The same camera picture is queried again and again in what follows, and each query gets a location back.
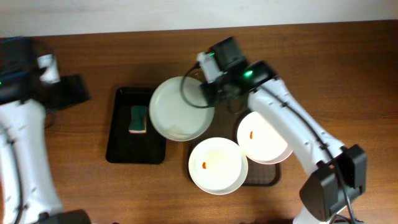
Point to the white plate front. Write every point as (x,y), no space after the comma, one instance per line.
(218,166)

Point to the brown serving tray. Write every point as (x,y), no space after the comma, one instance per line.
(225,125)

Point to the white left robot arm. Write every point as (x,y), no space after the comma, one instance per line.
(28,190)

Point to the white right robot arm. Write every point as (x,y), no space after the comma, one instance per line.
(336,173)

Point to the white plate with ketchup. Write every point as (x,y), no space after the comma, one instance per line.
(260,142)

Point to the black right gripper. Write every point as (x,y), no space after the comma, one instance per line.
(210,92)

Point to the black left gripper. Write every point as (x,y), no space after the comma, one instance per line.
(66,90)

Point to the green and pink sponge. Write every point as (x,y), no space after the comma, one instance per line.
(138,124)

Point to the large white plate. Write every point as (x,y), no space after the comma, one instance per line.
(175,119)

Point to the black plastic tray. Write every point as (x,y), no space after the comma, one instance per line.
(124,147)

